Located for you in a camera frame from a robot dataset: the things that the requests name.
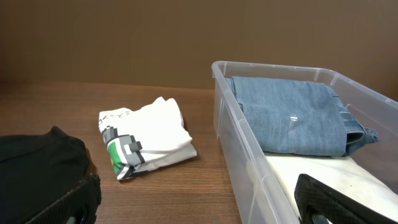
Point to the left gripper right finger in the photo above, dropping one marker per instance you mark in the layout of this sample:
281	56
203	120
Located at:
319	203

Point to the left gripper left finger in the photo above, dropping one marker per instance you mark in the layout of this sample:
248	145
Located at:
77	206

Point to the beige cloth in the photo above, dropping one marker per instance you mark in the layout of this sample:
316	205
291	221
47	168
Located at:
339	173

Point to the blue jeans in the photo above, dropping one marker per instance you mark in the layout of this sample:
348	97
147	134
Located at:
298	117

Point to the clear plastic storage bin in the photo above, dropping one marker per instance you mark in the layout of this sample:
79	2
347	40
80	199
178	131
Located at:
259	195

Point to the folded black garment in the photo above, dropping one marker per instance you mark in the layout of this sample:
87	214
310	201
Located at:
36	170

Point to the folded white printed t-shirt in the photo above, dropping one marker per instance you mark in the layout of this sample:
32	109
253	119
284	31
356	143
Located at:
146	139

